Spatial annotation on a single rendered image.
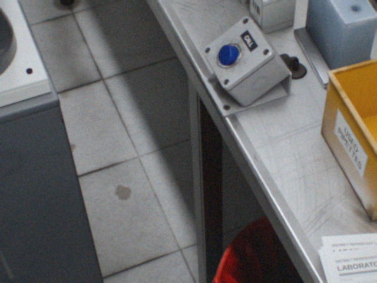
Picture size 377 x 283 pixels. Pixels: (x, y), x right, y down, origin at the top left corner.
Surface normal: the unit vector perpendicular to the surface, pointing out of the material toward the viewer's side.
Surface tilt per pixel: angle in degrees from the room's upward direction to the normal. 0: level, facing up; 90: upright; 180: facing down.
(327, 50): 90
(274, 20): 90
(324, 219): 0
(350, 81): 90
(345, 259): 0
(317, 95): 0
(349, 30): 90
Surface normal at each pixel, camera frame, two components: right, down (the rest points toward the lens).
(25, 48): -0.02, -0.64
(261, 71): 0.37, 0.71
